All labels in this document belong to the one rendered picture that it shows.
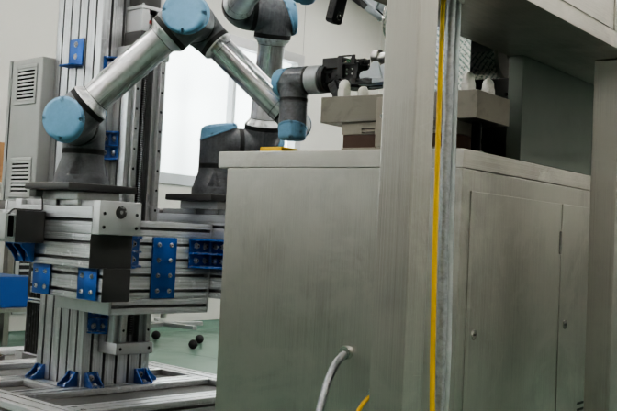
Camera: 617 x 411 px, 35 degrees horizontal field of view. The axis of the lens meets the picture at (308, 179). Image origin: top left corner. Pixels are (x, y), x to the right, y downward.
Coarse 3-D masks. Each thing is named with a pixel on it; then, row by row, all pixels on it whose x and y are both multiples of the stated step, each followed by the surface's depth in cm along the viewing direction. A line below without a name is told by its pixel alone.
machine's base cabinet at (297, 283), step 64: (256, 192) 231; (320, 192) 220; (512, 192) 219; (576, 192) 250; (256, 256) 230; (320, 256) 219; (512, 256) 219; (576, 256) 249; (256, 320) 228; (320, 320) 218; (512, 320) 219; (576, 320) 249; (256, 384) 227; (320, 384) 216; (512, 384) 219; (576, 384) 250
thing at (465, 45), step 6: (438, 36) 235; (444, 36) 234; (438, 42) 235; (444, 42) 234; (462, 42) 231; (468, 42) 230; (438, 48) 235; (444, 48) 234; (462, 48) 231; (468, 48) 230; (462, 54) 231; (468, 54) 230; (462, 60) 231; (468, 60) 230; (462, 66) 231; (468, 66) 230; (462, 72) 231; (462, 78) 230
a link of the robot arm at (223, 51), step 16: (224, 32) 272; (208, 48) 271; (224, 48) 271; (224, 64) 272; (240, 64) 270; (240, 80) 271; (256, 80) 270; (256, 96) 270; (272, 96) 269; (272, 112) 270
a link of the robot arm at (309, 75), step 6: (312, 66) 254; (318, 66) 253; (306, 72) 253; (312, 72) 252; (306, 78) 253; (312, 78) 252; (306, 84) 253; (312, 84) 252; (306, 90) 255; (312, 90) 254; (318, 90) 253
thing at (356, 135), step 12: (348, 132) 226; (360, 132) 224; (372, 132) 224; (432, 132) 213; (456, 132) 211; (468, 132) 216; (348, 144) 226; (360, 144) 224; (372, 144) 222; (432, 144) 213; (456, 144) 212; (468, 144) 217
